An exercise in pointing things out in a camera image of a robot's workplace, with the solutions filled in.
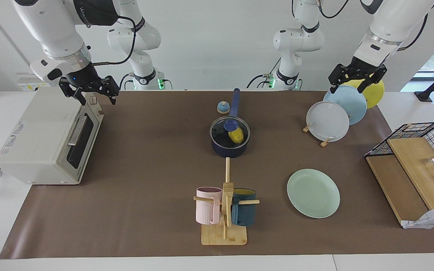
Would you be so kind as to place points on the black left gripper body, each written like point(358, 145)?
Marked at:
point(364, 68)

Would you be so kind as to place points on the dark teal mug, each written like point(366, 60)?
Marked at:
point(244, 212)

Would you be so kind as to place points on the dark blue saucepan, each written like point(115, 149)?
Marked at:
point(229, 152)

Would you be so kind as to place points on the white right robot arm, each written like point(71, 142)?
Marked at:
point(58, 34)

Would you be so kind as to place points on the white checked cloth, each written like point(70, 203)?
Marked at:
point(433, 218)

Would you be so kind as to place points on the glass lid blue knob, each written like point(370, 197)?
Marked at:
point(219, 131)

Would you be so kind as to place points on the pale green plate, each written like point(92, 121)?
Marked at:
point(313, 194)

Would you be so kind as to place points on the grey plate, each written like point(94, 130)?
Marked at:
point(327, 121)

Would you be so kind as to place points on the light blue plate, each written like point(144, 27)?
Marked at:
point(352, 105)

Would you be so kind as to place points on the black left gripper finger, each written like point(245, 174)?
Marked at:
point(338, 77)
point(375, 78)

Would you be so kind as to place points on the yellow plate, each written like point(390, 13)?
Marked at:
point(376, 96)

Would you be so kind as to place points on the yellow toy potato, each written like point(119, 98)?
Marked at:
point(236, 136)

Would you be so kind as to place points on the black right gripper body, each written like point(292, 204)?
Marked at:
point(83, 77)

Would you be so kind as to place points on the brown table mat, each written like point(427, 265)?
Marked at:
point(145, 169)

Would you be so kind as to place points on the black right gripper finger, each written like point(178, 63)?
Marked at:
point(74, 91)
point(111, 88)

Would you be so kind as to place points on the wooden mug tree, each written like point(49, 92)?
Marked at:
point(224, 237)

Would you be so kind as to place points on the beige toaster oven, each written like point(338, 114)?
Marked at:
point(36, 139)

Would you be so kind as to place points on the pink ribbed mug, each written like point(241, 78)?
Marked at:
point(206, 209)

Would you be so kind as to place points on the white box with yellow label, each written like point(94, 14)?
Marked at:
point(28, 83)

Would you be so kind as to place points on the wooden plate rack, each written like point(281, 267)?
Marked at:
point(324, 143)

